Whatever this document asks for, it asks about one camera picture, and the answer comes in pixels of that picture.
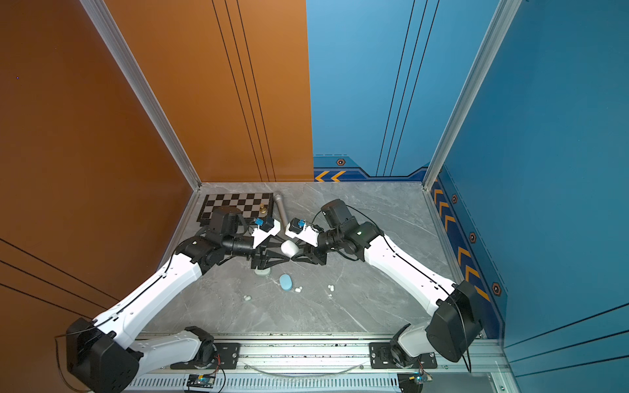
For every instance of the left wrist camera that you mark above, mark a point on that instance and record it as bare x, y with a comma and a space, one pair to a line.
265, 228

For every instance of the circuit board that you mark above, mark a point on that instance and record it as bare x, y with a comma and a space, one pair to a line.
200, 382
413, 382

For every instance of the green charging case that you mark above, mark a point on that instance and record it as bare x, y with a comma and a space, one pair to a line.
263, 273

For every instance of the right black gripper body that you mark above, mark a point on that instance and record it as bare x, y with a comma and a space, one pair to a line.
320, 253

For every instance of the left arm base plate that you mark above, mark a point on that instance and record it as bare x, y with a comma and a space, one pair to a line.
221, 354

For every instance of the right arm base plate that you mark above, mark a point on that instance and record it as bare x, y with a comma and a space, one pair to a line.
383, 356

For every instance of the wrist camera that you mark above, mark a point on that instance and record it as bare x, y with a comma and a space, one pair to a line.
304, 231
265, 228

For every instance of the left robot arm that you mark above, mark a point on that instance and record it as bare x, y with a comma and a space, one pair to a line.
105, 353

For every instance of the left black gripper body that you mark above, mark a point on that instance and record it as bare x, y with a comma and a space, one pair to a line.
259, 258

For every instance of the silver microphone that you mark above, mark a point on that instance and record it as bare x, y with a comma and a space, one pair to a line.
280, 207

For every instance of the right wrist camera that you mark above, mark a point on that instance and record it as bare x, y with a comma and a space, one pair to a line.
304, 231

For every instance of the aluminium front rail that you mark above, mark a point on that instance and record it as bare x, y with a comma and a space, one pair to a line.
334, 352

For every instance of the left circuit board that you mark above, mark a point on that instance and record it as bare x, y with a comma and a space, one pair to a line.
200, 382

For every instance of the right circuit board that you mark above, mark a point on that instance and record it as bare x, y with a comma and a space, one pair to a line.
413, 382

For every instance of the white charging case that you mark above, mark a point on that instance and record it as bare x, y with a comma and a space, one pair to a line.
289, 248

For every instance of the blue charging case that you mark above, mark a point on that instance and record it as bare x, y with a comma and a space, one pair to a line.
286, 282

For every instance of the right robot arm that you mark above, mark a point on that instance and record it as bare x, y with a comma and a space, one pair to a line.
455, 309

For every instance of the black white chessboard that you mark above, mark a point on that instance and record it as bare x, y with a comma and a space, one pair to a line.
248, 203

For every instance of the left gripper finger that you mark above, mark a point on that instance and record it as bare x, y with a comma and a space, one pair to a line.
275, 241
275, 263

